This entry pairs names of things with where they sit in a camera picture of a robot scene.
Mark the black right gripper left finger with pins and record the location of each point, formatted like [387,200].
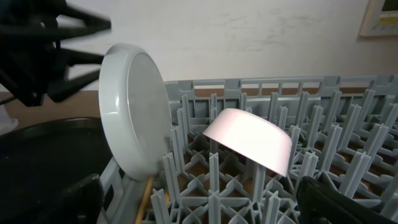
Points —
[79,203]

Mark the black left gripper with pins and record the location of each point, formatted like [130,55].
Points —
[31,68]

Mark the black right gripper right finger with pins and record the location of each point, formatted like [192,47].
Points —
[319,203]

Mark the wooden chopstick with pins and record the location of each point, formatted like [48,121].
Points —
[144,201]

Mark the grey plate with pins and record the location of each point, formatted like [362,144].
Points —
[135,111]

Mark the pink bowl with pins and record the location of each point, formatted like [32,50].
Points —
[252,137]

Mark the grey dishwasher rack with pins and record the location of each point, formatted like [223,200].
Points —
[344,135]

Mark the round black tray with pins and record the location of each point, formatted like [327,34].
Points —
[39,161]

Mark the wall control panel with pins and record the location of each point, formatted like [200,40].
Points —
[380,19]

